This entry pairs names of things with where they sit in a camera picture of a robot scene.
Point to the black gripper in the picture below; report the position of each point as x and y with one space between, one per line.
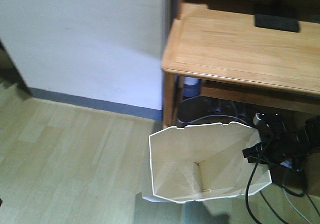
274 150

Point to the white plastic trash bin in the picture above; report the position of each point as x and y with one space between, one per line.
201 162

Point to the wooden desk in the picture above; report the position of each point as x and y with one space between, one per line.
217 41

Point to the black monitor stand base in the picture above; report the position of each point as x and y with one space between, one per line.
276 16

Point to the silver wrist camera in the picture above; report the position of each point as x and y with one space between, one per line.
274 121

